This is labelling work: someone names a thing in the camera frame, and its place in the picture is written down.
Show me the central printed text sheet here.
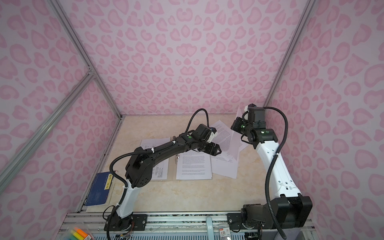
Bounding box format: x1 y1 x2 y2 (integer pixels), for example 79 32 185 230
213 121 248 152

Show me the translucent beige file folder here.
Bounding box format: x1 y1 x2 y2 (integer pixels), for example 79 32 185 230
139 137 214 183

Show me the technical drawing paper sheet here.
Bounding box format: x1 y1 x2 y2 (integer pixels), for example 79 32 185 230
141 138 170 181

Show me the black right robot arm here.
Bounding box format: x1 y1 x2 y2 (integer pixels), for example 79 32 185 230
231 117 313 230

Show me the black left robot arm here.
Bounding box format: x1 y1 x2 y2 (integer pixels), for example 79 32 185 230
104 127 222 232

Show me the small labelled plastic bag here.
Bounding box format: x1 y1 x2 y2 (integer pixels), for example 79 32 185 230
218 224 232 240

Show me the blue booklet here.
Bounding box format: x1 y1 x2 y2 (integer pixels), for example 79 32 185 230
85 172 114 207

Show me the highlighter marker pack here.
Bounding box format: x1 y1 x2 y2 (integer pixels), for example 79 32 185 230
65 227 94 240

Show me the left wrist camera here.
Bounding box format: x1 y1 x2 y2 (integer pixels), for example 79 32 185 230
191 124 217 143

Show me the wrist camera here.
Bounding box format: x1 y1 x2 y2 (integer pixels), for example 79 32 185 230
242 104 266 123
191 124 217 143

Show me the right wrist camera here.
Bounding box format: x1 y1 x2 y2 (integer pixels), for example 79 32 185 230
242 104 266 123

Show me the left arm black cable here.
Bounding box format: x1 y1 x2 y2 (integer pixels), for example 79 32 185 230
185 108 210 134

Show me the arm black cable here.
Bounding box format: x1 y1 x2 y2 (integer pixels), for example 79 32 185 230
263 106 289 240
185 108 210 134

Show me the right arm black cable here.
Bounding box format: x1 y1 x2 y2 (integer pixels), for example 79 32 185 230
263 106 289 240

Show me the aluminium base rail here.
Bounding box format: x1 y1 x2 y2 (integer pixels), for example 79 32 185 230
55 209 320 240

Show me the diagonal aluminium frame bar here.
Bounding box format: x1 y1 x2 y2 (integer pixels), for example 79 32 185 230
1 71 95 193

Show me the right corner aluminium post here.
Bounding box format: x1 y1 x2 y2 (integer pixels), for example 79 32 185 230
263 0 319 107

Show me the corner aluminium post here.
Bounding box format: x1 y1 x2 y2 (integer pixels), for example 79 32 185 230
47 0 123 120
263 0 319 107

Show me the left corner aluminium post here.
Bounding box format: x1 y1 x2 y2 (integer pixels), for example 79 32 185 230
47 0 123 120

